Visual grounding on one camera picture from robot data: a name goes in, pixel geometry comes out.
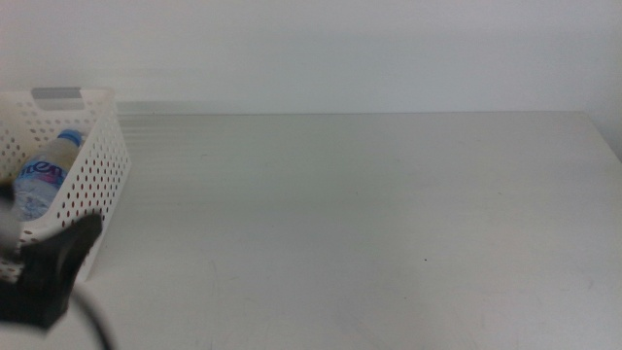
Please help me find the clear water bottle blue cap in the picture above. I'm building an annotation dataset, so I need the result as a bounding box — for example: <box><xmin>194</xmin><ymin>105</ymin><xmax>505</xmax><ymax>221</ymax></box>
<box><xmin>12</xmin><ymin>128</ymin><xmax>85</xmax><ymax>223</ymax></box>

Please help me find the white perforated plastic basket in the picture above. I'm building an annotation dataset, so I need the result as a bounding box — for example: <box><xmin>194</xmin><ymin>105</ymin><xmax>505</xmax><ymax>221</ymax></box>
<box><xmin>0</xmin><ymin>87</ymin><xmax>132</xmax><ymax>284</ymax></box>

